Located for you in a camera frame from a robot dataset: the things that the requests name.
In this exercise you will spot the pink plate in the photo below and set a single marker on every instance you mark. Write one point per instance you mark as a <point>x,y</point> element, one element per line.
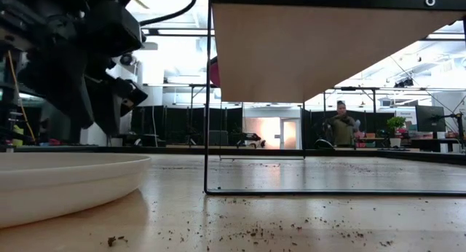
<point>215,73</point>

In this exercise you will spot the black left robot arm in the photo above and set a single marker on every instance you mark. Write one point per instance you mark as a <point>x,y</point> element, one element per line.
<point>54,81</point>

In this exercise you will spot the black-framed wooden shelf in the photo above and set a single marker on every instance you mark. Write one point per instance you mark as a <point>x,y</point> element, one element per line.
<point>291,55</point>

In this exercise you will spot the black partition screen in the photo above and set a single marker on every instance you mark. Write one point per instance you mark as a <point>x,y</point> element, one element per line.
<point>174,124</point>

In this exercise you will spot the yellow-green container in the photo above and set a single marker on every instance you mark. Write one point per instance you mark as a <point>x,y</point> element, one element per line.
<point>18,135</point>

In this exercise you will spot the white plate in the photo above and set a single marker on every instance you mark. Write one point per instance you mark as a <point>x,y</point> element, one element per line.
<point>54,186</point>

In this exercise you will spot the white door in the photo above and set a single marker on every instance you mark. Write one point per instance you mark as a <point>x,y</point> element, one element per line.
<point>290,133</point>

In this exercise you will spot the person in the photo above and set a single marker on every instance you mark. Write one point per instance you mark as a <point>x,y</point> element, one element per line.
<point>342,130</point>

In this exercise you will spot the potted green plant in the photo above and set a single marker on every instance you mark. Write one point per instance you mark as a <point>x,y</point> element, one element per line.
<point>396,122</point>

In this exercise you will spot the black ceiling spotlights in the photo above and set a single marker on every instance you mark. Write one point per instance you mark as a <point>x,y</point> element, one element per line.
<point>404,82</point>

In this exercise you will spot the black computer monitor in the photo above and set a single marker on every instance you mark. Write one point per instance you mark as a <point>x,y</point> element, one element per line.
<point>429,119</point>

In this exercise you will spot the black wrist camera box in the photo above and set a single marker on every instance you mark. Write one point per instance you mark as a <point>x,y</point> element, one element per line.
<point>131,97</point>

